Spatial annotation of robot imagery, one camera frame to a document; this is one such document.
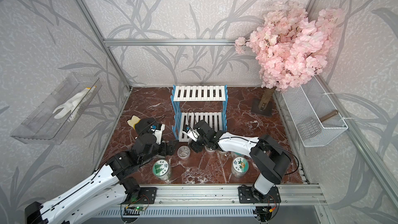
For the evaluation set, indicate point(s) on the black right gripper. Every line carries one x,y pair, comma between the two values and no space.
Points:
195,148

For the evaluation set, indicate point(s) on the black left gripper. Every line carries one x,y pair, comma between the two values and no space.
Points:
171,149

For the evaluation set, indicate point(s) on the clear lidded seed container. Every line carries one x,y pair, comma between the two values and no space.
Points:
183,152

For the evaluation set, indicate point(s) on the clear plastic seed container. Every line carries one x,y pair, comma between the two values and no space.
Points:
210,150

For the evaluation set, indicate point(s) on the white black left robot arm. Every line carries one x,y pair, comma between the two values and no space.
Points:
111,184

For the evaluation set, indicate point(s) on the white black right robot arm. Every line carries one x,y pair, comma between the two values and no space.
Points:
271,159

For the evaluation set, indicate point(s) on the blue and white wooden shelf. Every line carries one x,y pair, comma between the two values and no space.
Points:
216,120

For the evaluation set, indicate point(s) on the green tree label jar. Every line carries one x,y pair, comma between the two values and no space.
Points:
162,169

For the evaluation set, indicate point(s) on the flower label jar right front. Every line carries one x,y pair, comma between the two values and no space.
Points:
239,167

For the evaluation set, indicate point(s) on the black and yellow work glove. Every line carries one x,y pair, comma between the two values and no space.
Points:
133,121

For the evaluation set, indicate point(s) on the white glove in tray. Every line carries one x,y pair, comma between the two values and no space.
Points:
72,106

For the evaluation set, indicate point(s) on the pink blossom artificial tree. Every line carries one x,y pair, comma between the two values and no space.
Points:
289,47

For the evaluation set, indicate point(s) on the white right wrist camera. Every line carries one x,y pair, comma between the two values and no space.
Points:
191,133

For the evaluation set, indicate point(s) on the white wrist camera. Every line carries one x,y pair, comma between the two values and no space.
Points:
191,133
157,132

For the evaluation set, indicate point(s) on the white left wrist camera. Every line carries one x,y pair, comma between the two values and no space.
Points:
157,132

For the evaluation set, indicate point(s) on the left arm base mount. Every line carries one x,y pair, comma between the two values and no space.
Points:
146,196

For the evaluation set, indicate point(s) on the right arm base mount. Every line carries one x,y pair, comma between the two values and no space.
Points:
248,194

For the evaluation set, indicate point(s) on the aluminium front rail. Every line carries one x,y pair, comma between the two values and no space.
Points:
227,195

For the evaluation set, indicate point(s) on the white wire mesh basket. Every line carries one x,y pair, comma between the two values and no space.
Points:
306,105

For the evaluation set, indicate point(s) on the clear acrylic wall tray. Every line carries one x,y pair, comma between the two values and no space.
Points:
51,122

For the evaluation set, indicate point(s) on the wooden handled brush in basket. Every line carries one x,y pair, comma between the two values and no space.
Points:
329,115

